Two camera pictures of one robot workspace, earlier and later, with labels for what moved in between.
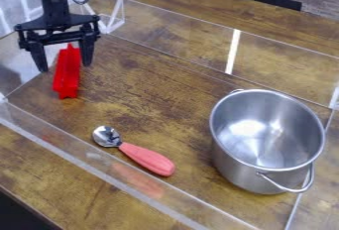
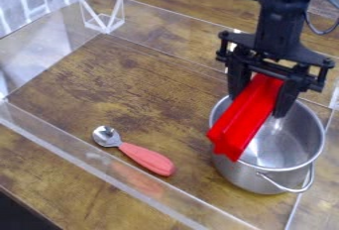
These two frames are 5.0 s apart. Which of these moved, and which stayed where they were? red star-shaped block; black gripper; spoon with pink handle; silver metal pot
Moved: red star-shaped block; black gripper
Stayed: spoon with pink handle; silver metal pot
